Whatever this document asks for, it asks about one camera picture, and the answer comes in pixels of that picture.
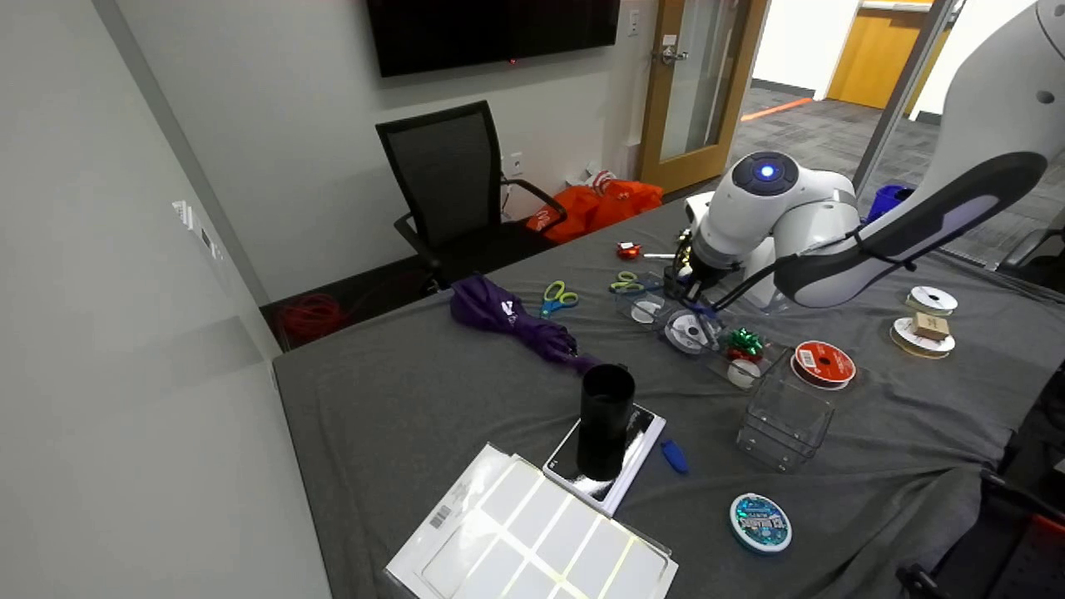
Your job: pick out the white spool with barcode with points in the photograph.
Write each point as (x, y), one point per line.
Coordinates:
(692, 334)

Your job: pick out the white spool with brown ribbon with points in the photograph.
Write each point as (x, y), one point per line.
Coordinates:
(924, 334)

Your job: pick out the clear tape roll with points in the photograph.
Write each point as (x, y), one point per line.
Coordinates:
(739, 374)

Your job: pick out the small red tape dispenser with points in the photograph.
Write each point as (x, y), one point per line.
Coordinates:
(632, 250)

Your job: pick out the clear plastic box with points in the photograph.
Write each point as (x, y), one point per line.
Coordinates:
(646, 312)

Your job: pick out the blue object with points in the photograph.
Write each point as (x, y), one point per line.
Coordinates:
(886, 202)

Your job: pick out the wooden cabinet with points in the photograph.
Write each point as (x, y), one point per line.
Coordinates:
(877, 54)

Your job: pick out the purple cloth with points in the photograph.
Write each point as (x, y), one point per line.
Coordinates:
(502, 312)

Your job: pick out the round blue mint tin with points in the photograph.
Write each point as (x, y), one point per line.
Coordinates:
(761, 525)

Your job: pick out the orange ribbon spool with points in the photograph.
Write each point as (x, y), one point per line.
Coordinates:
(822, 363)

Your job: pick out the flat white box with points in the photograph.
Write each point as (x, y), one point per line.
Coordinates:
(638, 454)

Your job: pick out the green gift bow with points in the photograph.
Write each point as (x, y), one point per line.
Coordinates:
(748, 345)

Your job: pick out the orange bag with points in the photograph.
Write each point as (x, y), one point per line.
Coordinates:
(593, 208)

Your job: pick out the white label sheet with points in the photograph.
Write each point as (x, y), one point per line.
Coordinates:
(522, 543)

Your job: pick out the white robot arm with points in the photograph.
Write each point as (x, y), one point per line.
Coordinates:
(800, 210)

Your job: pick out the small clear plastic container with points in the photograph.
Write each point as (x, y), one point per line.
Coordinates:
(786, 422)

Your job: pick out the black cup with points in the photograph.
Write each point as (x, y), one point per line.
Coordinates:
(607, 422)

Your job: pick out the long clear plastic organizer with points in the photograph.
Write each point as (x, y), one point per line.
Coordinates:
(717, 355)

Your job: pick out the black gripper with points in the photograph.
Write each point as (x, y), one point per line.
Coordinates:
(692, 253)

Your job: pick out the black mesh office chair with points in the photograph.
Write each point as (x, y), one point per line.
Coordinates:
(443, 179)

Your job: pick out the white wall switch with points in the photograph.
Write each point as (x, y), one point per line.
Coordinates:
(185, 213)

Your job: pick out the black wall television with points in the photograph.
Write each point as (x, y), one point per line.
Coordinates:
(486, 28)

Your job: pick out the loose blue marker cap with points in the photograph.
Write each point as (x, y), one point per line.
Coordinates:
(675, 454)

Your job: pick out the blue and green scissors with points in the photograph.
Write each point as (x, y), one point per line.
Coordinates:
(558, 299)

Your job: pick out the flat white ribbon spool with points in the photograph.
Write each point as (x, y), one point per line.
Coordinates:
(932, 299)

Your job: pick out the wooden door with glass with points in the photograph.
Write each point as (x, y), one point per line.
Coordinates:
(694, 89)

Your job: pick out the grey tablecloth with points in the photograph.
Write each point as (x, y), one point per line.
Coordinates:
(443, 386)

